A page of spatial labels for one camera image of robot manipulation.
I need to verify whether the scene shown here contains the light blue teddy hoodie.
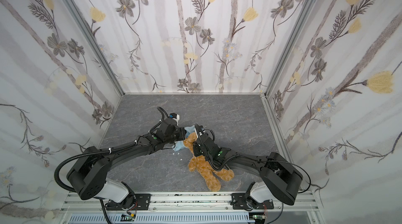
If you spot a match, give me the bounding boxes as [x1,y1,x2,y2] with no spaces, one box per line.
[173,126,197,152]

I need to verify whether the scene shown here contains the black corrugated cable conduit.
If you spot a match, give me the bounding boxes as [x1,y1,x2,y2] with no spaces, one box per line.
[54,148,114,192]

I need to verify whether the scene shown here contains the aluminium corner post right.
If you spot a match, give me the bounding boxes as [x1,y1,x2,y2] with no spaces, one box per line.
[264,0,317,97]

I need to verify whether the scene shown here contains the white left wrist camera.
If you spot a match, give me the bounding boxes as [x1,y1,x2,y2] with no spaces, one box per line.
[169,113,180,124]

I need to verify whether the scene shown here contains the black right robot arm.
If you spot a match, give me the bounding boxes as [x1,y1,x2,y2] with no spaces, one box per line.
[193,124,303,206]

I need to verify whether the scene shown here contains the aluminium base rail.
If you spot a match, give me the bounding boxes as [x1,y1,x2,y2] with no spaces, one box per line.
[58,191,324,224]

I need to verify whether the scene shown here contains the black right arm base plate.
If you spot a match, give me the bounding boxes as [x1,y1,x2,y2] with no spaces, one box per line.
[230,193,274,211]

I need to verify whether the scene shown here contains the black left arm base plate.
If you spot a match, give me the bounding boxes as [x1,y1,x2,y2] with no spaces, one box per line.
[105,194,151,211]

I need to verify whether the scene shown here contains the aluminium corner post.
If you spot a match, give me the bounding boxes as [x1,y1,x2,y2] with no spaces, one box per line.
[62,0,125,96]
[264,0,317,97]

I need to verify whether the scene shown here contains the aluminium corner post left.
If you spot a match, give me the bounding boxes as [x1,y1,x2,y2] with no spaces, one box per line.
[62,0,125,96]

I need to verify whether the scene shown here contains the brown teddy bear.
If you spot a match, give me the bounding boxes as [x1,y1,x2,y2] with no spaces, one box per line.
[183,133,234,192]

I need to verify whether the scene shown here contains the white perforated cable tray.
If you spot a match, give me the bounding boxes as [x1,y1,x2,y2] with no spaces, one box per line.
[67,212,255,224]

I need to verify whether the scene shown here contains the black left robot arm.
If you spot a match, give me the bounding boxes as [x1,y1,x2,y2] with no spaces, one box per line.
[67,118,188,204]

